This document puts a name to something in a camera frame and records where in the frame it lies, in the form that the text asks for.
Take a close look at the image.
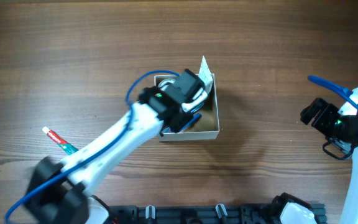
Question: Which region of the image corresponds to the blue white toothbrush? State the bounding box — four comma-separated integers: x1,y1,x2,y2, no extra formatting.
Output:
163,113,202,133

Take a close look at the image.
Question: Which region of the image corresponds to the white lotion tube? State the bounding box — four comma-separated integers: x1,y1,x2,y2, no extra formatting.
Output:
198,56,213,93

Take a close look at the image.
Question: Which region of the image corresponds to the red green toothpaste tube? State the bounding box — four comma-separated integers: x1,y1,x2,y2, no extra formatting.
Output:
42,126,78,155

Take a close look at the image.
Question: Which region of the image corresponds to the white round jar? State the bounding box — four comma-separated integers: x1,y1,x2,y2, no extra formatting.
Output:
158,78,176,91

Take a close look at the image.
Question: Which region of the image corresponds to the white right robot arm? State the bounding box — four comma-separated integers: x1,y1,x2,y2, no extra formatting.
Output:
300,76,358,223

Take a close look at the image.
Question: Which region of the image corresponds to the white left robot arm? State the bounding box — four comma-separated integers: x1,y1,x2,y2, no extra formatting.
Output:
20,69,213,223

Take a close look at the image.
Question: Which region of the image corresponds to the white cardboard box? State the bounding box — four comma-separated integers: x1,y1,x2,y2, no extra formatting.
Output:
157,74,220,142

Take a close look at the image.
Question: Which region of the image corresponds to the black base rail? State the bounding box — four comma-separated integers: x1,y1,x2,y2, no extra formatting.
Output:
104,203,328,224

